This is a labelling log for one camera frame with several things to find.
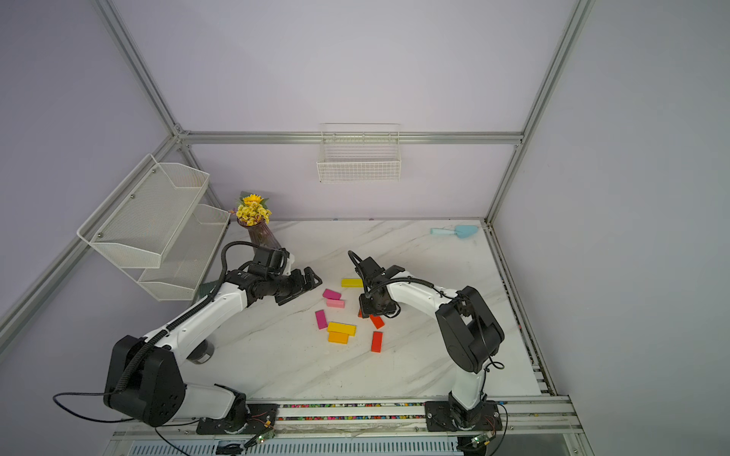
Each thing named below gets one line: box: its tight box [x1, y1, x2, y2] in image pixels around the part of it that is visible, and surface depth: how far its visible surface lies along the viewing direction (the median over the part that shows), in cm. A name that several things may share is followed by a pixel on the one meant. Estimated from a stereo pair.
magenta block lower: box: [314, 309, 328, 330], surface depth 93 cm
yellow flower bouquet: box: [228, 190, 273, 227], surface depth 92 cm
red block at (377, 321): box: [369, 313, 385, 330], surface depth 92 cm
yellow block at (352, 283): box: [341, 278, 365, 288], surface depth 103 cm
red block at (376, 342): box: [370, 331, 384, 354], surface depth 88 cm
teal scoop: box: [429, 225, 480, 239], surface depth 121 cm
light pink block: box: [326, 298, 346, 309], surface depth 97 cm
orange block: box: [327, 331, 349, 344], surface depth 90 cm
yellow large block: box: [326, 321, 357, 337], surface depth 92 cm
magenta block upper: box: [322, 287, 342, 301], surface depth 100 cm
